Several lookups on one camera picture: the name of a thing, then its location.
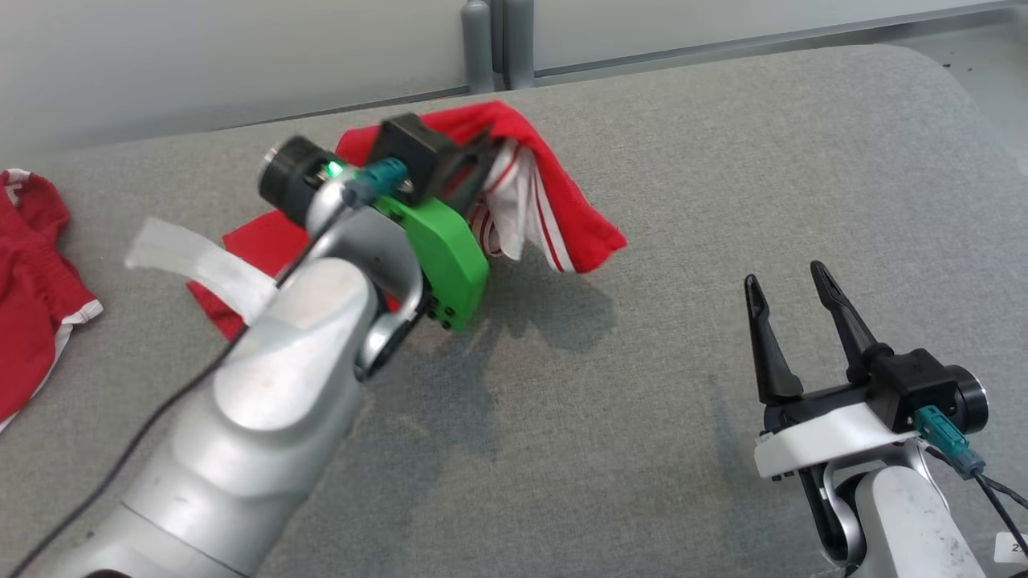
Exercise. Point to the grey metal wall rail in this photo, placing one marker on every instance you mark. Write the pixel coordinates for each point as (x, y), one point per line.
(723, 50)

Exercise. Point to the grey rounded partition post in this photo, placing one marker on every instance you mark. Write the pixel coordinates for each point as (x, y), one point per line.
(520, 40)
(477, 40)

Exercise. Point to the grey vertical wall profile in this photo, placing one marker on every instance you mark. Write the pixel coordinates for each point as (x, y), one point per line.
(499, 32)

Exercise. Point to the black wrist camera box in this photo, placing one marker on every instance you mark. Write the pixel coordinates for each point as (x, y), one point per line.
(915, 385)
(409, 144)

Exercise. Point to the red basketball shorts white trim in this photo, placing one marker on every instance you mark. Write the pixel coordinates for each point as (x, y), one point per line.
(32, 305)

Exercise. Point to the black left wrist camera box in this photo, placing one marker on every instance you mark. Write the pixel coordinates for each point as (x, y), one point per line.
(409, 144)

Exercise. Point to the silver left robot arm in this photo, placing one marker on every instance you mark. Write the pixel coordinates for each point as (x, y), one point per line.
(265, 417)

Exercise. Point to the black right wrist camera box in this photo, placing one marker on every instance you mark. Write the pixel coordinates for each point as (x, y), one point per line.
(915, 385)

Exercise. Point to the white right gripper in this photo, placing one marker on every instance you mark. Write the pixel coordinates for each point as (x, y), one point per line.
(827, 445)

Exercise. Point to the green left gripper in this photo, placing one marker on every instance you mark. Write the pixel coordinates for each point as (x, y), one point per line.
(446, 257)

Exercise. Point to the red white basketball jersey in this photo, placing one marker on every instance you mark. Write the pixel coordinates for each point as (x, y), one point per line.
(562, 201)

